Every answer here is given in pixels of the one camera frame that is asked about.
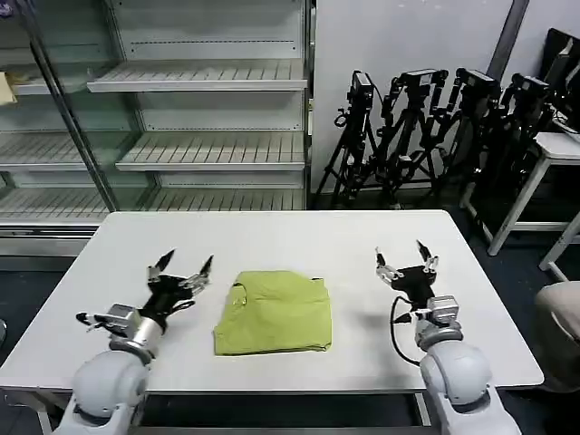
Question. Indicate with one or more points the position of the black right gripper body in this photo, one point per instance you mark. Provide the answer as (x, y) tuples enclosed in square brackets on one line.
[(416, 283)]

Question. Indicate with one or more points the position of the empty grey metal shelf unit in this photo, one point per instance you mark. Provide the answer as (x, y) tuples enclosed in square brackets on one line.
[(213, 113)]

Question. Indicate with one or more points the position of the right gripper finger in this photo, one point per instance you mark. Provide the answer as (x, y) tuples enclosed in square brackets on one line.
[(428, 258), (385, 271)]

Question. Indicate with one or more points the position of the white side table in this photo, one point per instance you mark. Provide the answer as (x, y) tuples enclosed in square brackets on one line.
[(559, 147)]

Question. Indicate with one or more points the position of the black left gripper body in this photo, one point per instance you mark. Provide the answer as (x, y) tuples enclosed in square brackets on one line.
[(167, 294)]

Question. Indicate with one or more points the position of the green shirt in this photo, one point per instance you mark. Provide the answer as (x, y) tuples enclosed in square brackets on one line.
[(276, 312)]

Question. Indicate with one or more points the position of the person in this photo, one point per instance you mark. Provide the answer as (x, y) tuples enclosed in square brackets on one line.
[(559, 310)]

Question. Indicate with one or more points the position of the tan cardboard box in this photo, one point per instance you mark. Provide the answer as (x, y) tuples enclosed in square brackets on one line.
[(6, 88)]

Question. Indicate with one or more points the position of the glass-sided grey shelf rack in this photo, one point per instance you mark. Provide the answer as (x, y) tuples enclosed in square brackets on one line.
[(54, 136)]

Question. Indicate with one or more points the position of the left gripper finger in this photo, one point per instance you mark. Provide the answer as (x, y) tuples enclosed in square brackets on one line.
[(161, 263), (199, 277)]

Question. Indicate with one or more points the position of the black monitor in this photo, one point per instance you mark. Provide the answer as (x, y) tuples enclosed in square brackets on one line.
[(564, 68)]

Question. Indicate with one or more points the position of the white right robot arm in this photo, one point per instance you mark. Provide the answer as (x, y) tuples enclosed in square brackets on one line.
[(462, 371)]

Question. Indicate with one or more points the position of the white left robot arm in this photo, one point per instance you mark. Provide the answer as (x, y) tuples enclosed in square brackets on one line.
[(113, 380)]

